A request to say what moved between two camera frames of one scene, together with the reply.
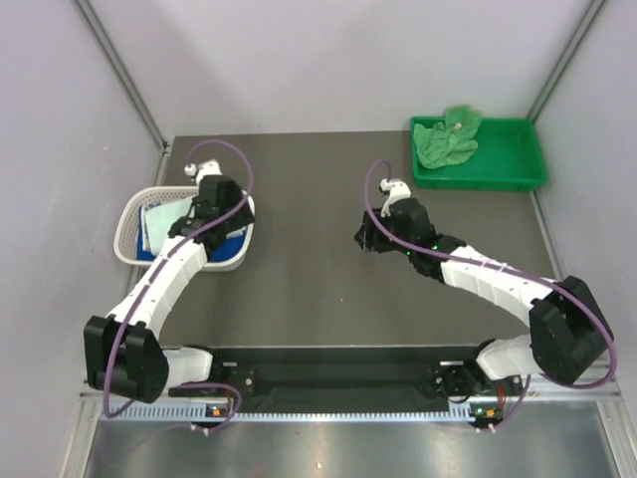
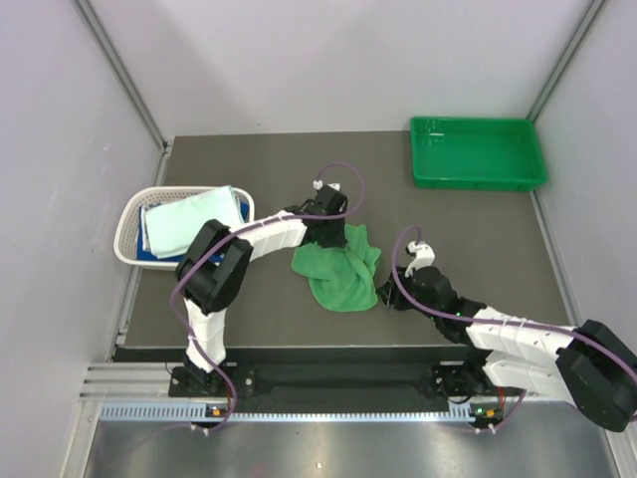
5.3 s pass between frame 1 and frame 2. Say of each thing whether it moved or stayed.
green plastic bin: stayed
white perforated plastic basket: stayed
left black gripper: moved
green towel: moved
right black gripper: moved
